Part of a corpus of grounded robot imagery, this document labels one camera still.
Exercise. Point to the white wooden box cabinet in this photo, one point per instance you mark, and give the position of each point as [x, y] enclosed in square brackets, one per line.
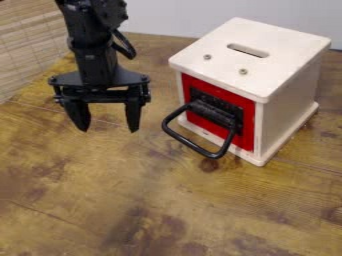
[267, 64]

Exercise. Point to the black metal drawer handle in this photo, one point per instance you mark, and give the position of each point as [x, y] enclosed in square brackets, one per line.
[195, 133]

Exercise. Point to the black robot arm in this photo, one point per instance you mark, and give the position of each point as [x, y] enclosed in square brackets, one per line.
[92, 22]

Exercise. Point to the red wooden drawer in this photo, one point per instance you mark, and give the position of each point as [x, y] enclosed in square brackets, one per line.
[242, 107]

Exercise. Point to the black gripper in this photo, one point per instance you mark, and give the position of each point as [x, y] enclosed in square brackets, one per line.
[100, 81]

